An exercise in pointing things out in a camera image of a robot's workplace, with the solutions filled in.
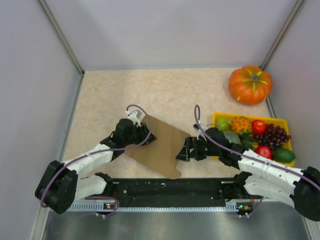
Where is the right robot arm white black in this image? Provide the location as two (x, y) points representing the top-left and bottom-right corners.
(176, 127), (320, 222)

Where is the purple cable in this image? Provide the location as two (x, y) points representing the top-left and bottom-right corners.
(40, 104), (152, 217)
(193, 104), (320, 217)

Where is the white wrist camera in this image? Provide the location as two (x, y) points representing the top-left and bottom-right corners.
(193, 122), (208, 139)
(125, 110), (143, 127)

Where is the green avocado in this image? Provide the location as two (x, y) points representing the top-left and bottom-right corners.
(272, 148), (296, 163)

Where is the right corner aluminium post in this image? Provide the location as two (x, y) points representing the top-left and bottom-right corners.
(260, 0), (307, 70)

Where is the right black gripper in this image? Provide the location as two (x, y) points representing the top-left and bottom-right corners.
(176, 136), (221, 161)

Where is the red apple upper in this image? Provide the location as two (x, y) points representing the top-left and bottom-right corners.
(251, 119), (267, 135)

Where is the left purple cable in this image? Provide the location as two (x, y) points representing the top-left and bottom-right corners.
(40, 104), (152, 217)

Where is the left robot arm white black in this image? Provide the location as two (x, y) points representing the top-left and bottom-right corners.
(34, 118), (157, 214)

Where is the brown cardboard box sheet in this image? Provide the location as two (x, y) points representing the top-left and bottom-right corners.
(125, 116), (190, 180)

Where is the corner aluminium post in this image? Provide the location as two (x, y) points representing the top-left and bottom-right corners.
(37, 0), (85, 77)
(260, 0), (307, 70)

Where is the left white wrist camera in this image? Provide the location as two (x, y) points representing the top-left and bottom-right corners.
(125, 110), (143, 127)

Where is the orange pumpkin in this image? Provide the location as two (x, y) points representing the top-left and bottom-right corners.
(228, 65), (273, 105)

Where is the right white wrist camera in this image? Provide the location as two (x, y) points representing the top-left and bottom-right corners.
(193, 122), (208, 139)

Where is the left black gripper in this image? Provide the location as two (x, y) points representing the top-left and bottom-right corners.
(123, 122), (157, 146)

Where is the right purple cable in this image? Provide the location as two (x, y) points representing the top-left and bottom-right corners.
(193, 104), (320, 217)

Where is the purple grape bunch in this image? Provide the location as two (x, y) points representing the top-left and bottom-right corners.
(253, 123), (292, 150)

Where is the green lime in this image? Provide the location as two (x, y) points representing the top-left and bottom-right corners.
(215, 117), (231, 132)

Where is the green melon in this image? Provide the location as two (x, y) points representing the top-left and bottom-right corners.
(223, 131), (242, 145)

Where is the orange flower decoration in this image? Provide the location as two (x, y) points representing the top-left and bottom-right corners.
(230, 116), (252, 135)

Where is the aluminium frame beam front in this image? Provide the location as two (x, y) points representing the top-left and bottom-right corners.
(39, 180), (313, 213)

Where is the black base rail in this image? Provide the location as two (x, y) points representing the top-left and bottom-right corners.
(88, 177), (260, 208)

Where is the left corner aluminium post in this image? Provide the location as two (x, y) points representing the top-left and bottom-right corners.
(37, 0), (85, 77)

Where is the red apple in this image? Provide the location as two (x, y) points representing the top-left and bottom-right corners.
(251, 119), (267, 135)
(254, 145), (273, 159)

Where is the red apple lower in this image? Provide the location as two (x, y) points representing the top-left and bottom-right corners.
(254, 145), (273, 159)

